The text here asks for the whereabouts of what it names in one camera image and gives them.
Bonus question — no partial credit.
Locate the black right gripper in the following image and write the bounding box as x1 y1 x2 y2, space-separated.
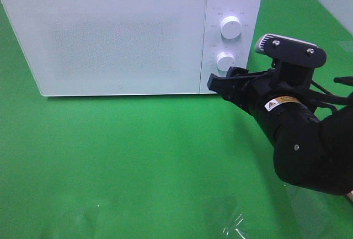
207 67 300 114

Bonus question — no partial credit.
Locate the white microwave door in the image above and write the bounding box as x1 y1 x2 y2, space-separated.
2 0 206 96

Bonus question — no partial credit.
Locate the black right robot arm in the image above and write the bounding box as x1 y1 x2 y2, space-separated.
207 67 352 195

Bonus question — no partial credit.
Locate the upper white control knob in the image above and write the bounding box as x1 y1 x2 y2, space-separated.
220 15 242 40

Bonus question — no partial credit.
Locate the green table mat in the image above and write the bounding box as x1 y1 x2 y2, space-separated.
1 10 352 238

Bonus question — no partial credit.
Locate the clear plastic wrapper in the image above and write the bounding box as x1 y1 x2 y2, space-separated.
222 214 249 239

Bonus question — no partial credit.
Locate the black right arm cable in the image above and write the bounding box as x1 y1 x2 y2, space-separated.
286 76 353 113

